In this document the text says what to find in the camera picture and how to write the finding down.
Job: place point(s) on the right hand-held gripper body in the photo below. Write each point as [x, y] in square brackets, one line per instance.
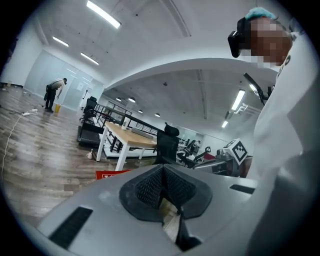
[236, 151]

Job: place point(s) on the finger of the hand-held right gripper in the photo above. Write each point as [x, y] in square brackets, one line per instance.
[208, 167]

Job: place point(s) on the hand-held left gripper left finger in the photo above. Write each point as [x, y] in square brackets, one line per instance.
[100, 212]

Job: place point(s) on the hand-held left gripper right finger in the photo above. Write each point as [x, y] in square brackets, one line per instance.
[220, 197]

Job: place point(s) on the person's right forearm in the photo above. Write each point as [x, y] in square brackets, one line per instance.
[246, 166]

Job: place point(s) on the black mesh office chair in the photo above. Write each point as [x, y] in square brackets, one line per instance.
[166, 147]

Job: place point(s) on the small black framed board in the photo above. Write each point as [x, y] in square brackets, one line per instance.
[94, 155]

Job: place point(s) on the white mug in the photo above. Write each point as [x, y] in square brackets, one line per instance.
[89, 155]

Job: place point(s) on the person's white printed shirt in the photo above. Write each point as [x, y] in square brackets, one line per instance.
[287, 112]

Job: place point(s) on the black tablet screen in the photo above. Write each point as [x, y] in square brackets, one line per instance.
[256, 88]

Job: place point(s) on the black treadmill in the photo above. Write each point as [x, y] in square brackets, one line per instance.
[87, 135]

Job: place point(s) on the wooden table with white legs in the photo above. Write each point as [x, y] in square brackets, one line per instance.
[130, 138]

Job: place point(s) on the white drink bottle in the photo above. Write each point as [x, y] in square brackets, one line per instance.
[125, 124]

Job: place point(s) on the black metal railing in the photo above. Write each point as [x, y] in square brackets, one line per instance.
[117, 115]

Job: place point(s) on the yellow bucket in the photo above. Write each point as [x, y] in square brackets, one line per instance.
[57, 108]

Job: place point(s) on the person's head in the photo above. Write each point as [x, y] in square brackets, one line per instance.
[270, 42]

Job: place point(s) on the white power strip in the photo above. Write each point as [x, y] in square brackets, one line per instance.
[29, 112]

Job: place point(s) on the black head-mounted camera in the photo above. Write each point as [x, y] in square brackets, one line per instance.
[237, 40]

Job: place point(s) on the white wall notice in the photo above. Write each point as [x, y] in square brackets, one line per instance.
[80, 86]

